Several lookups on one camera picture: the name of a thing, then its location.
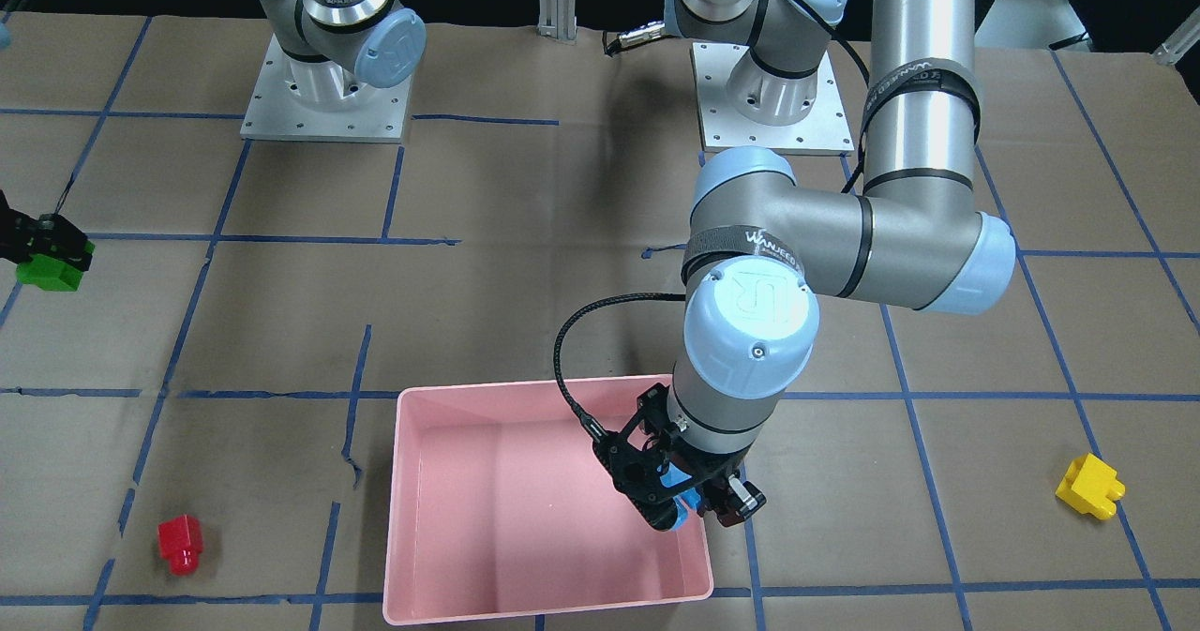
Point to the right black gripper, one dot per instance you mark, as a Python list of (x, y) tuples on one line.
[(37, 234)]

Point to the green block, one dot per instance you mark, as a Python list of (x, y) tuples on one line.
[(61, 269)]

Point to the blue block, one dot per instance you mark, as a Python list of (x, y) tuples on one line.
[(687, 502)]

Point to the yellow block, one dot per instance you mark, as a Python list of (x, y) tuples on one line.
[(1091, 487)]

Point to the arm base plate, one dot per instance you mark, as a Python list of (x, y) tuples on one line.
[(738, 103), (322, 103)]

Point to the pink plastic box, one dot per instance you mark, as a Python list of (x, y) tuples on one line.
[(499, 508)]

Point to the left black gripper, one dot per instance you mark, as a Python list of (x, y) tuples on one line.
[(725, 503)]

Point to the red block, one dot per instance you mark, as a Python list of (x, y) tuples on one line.
[(180, 543)]

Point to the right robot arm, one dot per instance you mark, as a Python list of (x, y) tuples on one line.
[(338, 54)]

